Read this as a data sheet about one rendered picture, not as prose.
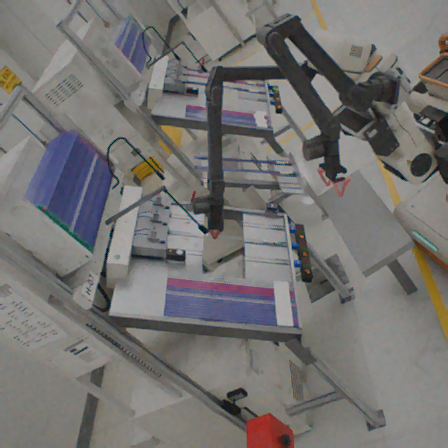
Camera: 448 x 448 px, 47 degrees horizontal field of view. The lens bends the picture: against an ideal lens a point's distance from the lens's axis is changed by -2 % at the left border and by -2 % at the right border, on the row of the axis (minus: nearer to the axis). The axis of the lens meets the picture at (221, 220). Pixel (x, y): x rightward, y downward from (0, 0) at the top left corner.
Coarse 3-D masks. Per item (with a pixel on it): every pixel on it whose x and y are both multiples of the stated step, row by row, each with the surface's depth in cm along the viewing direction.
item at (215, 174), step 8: (216, 88) 199; (216, 96) 200; (208, 104) 203; (216, 104) 200; (208, 112) 205; (216, 112) 204; (208, 120) 206; (216, 120) 205; (208, 128) 207; (216, 128) 206; (208, 136) 207; (216, 136) 207; (208, 144) 208; (216, 144) 207; (208, 152) 209; (216, 152) 208; (208, 160) 211; (216, 160) 209; (208, 168) 212; (216, 168) 210; (208, 176) 213; (216, 176) 210; (208, 184) 215; (216, 184) 211; (224, 184) 212
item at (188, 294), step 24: (168, 288) 200; (192, 288) 202; (216, 288) 204; (240, 288) 206; (264, 288) 208; (288, 288) 210; (168, 312) 192; (192, 312) 193; (216, 312) 195; (240, 312) 197; (264, 312) 198; (288, 312) 200
